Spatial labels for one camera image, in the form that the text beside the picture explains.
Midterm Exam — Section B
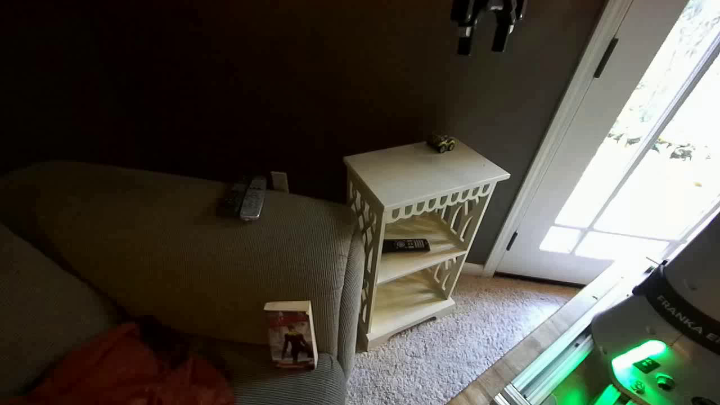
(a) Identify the small green toy car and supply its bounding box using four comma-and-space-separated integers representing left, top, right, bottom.
425, 135, 454, 154

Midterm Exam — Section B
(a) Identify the grey remote control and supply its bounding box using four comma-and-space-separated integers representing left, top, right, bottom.
239, 178, 268, 221

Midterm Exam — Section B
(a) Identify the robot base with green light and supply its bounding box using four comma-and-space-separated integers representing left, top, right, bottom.
492, 260, 720, 405

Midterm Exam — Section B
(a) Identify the white side table stand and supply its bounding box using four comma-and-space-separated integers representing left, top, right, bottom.
343, 143, 511, 352

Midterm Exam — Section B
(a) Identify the black remote on shelf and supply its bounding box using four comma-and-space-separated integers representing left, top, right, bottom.
382, 238, 430, 254

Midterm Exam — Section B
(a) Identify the white glass door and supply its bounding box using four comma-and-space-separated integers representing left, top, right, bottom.
487, 0, 720, 286

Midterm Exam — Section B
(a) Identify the grey sofa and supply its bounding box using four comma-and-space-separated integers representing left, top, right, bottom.
0, 162, 364, 405

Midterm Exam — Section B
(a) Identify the red blanket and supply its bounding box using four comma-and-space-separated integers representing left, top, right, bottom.
29, 324, 236, 405

